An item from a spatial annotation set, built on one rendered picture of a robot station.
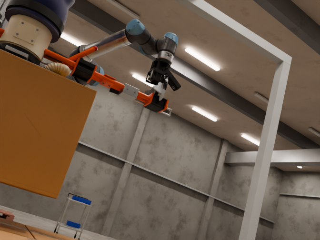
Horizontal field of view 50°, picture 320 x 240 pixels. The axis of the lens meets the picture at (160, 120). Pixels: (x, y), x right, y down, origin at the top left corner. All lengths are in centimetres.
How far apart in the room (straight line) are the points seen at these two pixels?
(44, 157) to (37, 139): 6
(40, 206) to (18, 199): 75
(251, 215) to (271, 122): 112
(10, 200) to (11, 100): 1107
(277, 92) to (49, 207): 962
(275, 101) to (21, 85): 353
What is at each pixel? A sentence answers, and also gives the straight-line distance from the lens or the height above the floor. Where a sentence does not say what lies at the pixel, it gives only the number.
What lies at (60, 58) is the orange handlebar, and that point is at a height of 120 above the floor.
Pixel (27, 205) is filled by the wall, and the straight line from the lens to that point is 1234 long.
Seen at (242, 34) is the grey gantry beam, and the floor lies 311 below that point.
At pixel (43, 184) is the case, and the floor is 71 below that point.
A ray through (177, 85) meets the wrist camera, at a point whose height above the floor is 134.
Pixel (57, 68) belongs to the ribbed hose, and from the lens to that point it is 134.
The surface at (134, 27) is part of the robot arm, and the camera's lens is 160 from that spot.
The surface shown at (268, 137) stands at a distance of 419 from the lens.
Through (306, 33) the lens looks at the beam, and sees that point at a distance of 758.
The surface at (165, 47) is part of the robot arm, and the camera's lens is 164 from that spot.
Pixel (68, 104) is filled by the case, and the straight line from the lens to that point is 123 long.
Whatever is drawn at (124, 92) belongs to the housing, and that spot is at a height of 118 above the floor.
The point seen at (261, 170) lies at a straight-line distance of 407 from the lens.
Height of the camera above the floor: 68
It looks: 18 degrees up
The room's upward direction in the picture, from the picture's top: 18 degrees clockwise
